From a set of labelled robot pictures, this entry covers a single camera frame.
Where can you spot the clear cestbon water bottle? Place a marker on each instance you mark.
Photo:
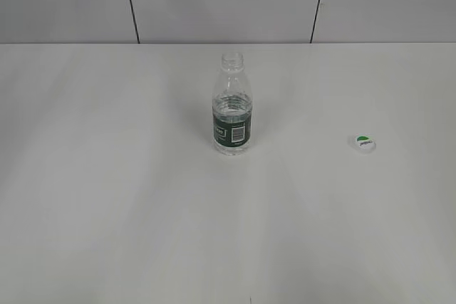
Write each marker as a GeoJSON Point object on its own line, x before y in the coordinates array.
{"type": "Point", "coordinates": [232, 105]}

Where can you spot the white green bottle cap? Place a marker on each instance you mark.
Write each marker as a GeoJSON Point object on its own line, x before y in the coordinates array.
{"type": "Point", "coordinates": [362, 143]}

